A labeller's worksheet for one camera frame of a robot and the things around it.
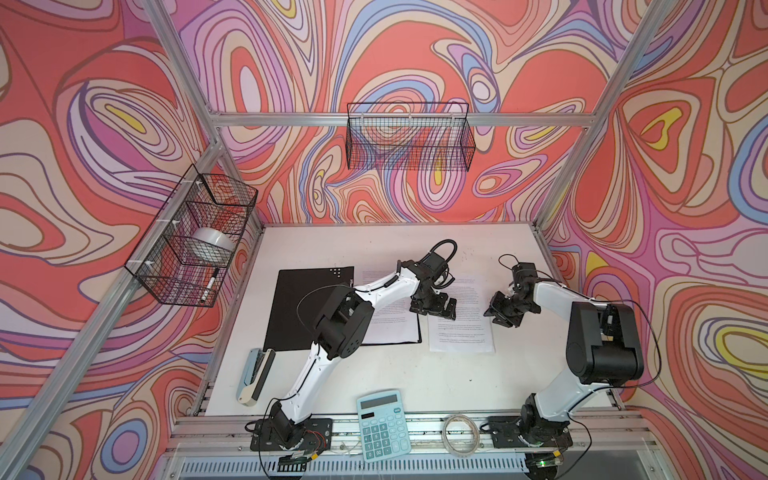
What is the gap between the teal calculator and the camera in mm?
718

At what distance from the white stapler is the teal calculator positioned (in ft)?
0.91

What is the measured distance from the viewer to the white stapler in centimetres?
78
